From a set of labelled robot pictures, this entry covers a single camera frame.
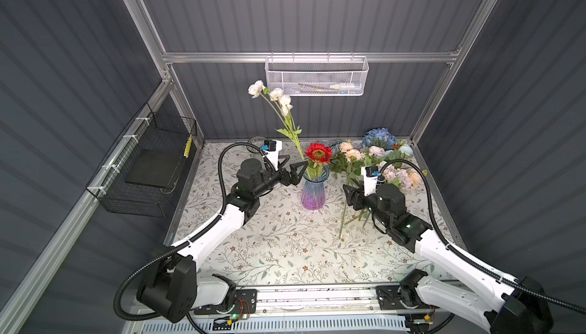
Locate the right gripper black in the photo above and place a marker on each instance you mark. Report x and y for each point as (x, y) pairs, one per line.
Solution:
(356, 194)

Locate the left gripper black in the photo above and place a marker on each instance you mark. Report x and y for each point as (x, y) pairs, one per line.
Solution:
(294, 178)

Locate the red gerbera flower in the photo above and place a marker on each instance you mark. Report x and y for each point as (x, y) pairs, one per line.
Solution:
(319, 156)

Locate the blue purple glass vase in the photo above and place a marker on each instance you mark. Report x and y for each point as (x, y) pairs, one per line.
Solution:
(313, 192)

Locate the white poppy flower stem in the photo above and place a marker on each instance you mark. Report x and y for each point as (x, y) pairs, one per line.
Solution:
(281, 104)

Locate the pale blue peony stem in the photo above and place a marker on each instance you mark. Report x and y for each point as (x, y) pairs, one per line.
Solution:
(400, 151)

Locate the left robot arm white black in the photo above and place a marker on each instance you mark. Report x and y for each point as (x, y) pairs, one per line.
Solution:
(170, 287)

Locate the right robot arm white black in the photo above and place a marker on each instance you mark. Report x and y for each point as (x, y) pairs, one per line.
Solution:
(492, 300)

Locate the clear ribbed glass vase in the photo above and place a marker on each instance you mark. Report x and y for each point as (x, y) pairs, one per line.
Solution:
(257, 143)

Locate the pink peach flower bunch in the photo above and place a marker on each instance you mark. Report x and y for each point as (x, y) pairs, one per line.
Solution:
(348, 159)

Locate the blue hydrangea flower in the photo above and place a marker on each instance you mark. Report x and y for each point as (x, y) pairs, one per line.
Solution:
(379, 137)

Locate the floral patterned table mat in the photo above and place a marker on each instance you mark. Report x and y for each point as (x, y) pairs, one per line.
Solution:
(286, 244)

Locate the marker pen in basket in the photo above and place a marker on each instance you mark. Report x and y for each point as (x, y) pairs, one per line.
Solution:
(348, 87)

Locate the yellow tag on basket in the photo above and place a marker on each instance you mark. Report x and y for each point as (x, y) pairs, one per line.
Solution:
(188, 146)

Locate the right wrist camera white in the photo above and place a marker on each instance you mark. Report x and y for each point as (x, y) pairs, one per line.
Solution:
(370, 179)

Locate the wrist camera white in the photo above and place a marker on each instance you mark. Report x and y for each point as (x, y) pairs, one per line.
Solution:
(271, 149)
(370, 179)

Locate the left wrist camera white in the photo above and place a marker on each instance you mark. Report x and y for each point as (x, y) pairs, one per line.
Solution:
(271, 149)

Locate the white wire mesh basket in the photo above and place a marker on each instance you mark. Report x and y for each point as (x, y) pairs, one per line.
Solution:
(287, 71)

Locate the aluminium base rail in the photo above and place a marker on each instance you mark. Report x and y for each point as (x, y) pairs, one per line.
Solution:
(348, 308)

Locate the black wire wall basket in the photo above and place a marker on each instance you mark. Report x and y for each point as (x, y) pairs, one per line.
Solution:
(148, 169)

